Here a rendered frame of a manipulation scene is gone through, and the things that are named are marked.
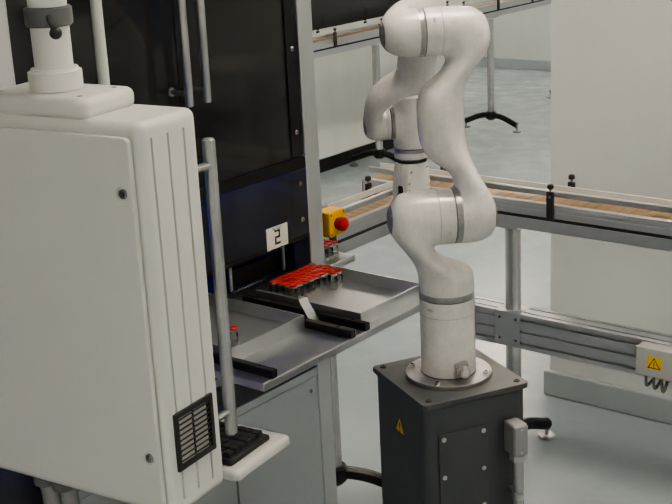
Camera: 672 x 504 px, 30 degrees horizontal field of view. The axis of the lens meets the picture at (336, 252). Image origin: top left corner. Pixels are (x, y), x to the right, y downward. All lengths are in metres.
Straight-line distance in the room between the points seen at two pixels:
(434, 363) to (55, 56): 1.05
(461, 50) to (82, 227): 0.87
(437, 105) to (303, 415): 1.24
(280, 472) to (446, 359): 0.94
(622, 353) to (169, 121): 2.08
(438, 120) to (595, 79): 1.85
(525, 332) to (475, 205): 1.49
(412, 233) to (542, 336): 1.50
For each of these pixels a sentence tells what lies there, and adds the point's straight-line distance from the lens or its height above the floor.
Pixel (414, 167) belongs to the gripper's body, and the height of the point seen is 1.24.
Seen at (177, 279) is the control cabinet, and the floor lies 1.25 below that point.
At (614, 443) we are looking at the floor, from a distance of 4.48.
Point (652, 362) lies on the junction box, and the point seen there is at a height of 0.50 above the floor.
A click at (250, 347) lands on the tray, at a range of 2.91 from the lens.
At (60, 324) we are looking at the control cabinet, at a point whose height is 1.16.
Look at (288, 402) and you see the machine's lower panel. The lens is 3.49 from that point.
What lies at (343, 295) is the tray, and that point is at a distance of 3.26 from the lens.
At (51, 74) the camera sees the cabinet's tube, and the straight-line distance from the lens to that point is 2.32.
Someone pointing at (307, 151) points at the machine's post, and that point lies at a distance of 3.37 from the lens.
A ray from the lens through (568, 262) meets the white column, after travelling 4.62.
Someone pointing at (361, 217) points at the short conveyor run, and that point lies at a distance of 3.78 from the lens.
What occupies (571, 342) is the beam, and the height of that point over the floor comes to 0.49.
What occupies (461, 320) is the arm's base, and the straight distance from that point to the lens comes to 2.71.
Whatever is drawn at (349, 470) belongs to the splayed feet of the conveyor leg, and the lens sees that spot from 4.01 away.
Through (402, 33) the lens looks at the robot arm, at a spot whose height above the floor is 1.62.
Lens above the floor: 1.95
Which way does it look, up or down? 17 degrees down
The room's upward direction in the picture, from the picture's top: 3 degrees counter-clockwise
